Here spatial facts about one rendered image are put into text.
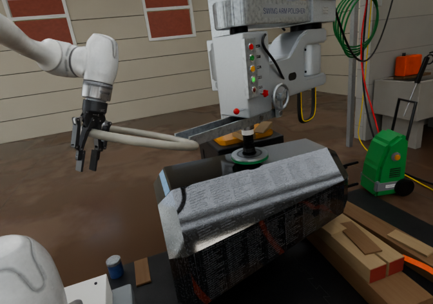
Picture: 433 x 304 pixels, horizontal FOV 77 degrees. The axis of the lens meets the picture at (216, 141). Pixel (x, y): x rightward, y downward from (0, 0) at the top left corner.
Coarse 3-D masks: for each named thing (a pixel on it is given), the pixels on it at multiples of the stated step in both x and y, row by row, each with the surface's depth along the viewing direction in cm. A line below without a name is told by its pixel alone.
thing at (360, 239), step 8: (328, 224) 188; (336, 224) 187; (344, 224) 187; (352, 224) 186; (328, 232) 181; (336, 232) 180; (344, 232) 180; (352, 232) 179; (360, 232) 178; (352, 240) 171; (360, 240) 171; (368, 240) 170; (360, 248) 164; (368, 248) 164; (376, 248) 163
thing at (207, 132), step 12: (216, 120) 148; (228, 120) 153; (240, 120) 144; (252, 120) 150; (264, 120) 158; (180, 132) 132; (192, 132) 137; (204, 132) 128; (216, 132) 133; (228, 132) 139
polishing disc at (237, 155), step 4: (240, 148) 172; (256, 148) 168; (260, 148) 168; (236, 152) 166; (240, 152) 165; (256, 152) 162; (260, 152) 162; (264, 152) 161; (232, 156) 161; (236, 156) 160; (240, 156) 160; (244, 156) 159; (248, 156) 158; (252, 156) 157; (256, 156) 157; (260, 156) 156; (264, 156) 156; (236, 160) 157; (240, 160) 155; (244, 160) 154; (248, 160) 153; (252, 160) 153; (256, 160) 153
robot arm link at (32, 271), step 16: (0, 240) 57; (16, 240) 57; (32, 240) 59; (0, 256) 52; (16, 256) 53; (32, 256) 56; (48, 256) 60; (0, 272) 51; (16, 272) 52; (32, 272) 54; (48, 272) 57; (0, 288) 50; (16, 288) 52; (32, 288) 54; (48, 288) 57
